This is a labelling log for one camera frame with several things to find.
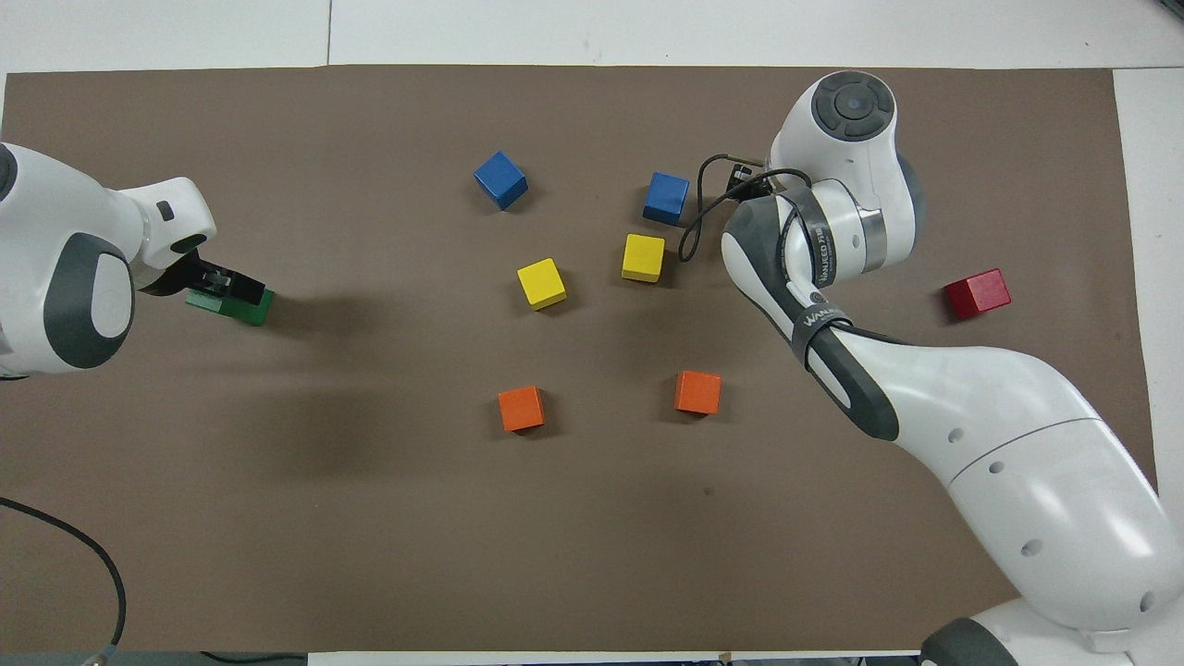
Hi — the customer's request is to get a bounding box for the blue wooden cube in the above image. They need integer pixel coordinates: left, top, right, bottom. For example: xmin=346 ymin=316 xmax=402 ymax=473
xmin=643 ymin=171 xmax=691 ymax=226
xmin=474 ymin=151 xmax=529 ymax=211

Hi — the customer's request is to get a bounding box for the yellow wooden cube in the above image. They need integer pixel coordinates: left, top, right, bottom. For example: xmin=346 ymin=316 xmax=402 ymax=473
xmin=622 ymin=233 xmax=667 ymax=283
xmin=516 ymin=257 xmax=568 ymax=311

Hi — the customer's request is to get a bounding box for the red wooden cube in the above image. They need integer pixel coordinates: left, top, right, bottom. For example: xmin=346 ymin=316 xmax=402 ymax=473
xmin=943 ymin=268 xmax=1012 ymax=322

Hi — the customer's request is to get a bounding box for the black cable with grey plug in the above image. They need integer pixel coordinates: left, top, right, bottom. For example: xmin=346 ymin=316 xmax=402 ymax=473
xmin=0 ymin=498 xmax=126 ymax=665

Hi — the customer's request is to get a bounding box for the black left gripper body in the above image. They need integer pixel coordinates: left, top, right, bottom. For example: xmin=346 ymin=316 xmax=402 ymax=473
xmin=139 ymin=259 xmax=206 ymax=297

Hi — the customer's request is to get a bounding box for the brown table mat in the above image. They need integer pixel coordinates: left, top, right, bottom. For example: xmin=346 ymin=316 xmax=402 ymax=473
xmin=0 ymin=65 xmax=1165 ymax=653

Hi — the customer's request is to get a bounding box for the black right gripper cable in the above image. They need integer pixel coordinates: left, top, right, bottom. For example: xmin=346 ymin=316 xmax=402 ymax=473
xmin=680 ymin=154 xmax=815 ymax=263

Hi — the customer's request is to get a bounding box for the orange wooden cube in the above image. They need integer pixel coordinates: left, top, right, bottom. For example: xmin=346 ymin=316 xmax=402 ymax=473
xmin=674 ymin=370 xmax=722 ymax=416
xmin=498 ymin=385 xmax=546 ymax=433

